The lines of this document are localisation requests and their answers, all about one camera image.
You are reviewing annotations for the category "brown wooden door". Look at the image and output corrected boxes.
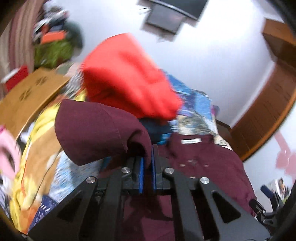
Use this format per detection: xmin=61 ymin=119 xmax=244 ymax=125
xmin=230 ymin=19 xmax=295 ymax=161

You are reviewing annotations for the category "maroon button shirt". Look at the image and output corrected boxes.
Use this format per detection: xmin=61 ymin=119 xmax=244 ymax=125
xmin=55 ymin=100 xmax=255 ymax=240

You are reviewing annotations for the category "red folded garment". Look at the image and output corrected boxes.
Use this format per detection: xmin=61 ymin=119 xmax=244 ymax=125
xmin=81 ymin=33 xmax=182 ymax=121

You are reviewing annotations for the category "pink flamingo plush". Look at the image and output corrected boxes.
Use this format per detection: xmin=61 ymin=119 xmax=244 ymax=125
xmin=0 ymin=125 xmax=22 ymax=180

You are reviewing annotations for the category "green patterned cloth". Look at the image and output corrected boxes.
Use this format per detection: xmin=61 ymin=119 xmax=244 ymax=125
xmin=34 ymin=40 xmax=73 ymax=69

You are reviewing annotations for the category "red box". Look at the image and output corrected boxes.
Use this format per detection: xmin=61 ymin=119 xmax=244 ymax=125
xmin=1 ymin=65 xmax=29 ymax=92

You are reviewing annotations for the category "yellow orange blanket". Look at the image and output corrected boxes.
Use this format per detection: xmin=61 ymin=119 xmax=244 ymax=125
xmin=9 ymin=90 xmax=87 ymax=235

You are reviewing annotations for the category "brown cardboard box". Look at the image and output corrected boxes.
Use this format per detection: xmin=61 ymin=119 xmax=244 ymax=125
xmin=0 ymin=68 xmax=70 ymax=139

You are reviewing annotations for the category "wall mounted black television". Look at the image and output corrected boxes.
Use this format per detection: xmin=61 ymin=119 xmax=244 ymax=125
xmin=137 ymin=1 xmax=208 ymax=42

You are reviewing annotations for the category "blue patterned bedsheet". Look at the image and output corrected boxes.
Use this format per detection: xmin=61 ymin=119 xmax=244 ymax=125
xmin=29 ymin=74 xmax=231 ymax=230

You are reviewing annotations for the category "navy folded garment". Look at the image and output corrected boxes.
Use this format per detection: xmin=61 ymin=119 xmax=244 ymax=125
xmin=139 ymin=118 xmax=173 ymax=145

